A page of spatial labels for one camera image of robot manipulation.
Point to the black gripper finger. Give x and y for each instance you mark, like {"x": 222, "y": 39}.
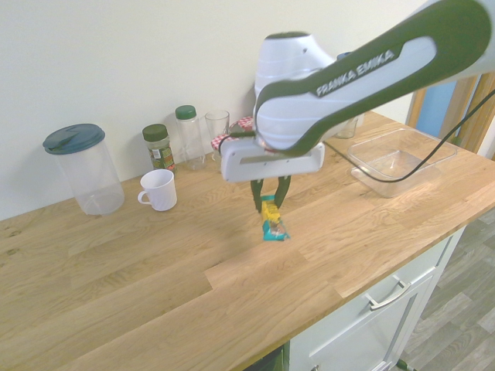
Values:
{"x": 255, "y": 197}
{"x": 282, "y": 193}

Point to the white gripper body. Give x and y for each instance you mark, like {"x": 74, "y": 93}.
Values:
{"x": 270, "y": 164}

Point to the teal and yellow protein bar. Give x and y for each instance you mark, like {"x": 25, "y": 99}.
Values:
{"x": 274, "y": 224}

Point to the white Franka Emika robot arm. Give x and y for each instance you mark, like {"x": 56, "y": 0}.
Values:
{"x": 348, "y": 77}

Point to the clear rectangular plastic container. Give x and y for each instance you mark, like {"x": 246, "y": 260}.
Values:
{"x": 398, "y": 160}

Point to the jar with red checked lid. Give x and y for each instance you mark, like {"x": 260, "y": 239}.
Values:
{"x": 241, "y": 123}
{"x": 219, "y": 146}

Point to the tall clear drinking glass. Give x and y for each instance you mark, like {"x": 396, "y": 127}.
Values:
{"x": 216, "y": 123}

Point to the short clear glass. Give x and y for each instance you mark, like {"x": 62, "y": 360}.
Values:
{"x": 347, "y": 129}

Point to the clear shaker with green lid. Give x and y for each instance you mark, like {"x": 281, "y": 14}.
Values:
{"x": 189, "y": 139}

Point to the white ribbed mug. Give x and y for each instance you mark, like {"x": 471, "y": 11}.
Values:
{"x": 159, "y": 190}

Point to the spice jar with dark lid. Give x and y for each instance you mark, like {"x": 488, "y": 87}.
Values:
{"x": 159, "y": 148}

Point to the white drawer cabinet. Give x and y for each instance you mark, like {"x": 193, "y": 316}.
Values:
{"x": 371, "y": 309}

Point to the clear jug with blue lid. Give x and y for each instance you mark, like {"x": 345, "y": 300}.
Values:
{"x": 87, "y": 170}

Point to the blue door panel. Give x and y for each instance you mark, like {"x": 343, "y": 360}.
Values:
{"x": 435, "y": 108}

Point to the wooden door frame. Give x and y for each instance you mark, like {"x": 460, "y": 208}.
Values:
{"x": 477, "y": 112}

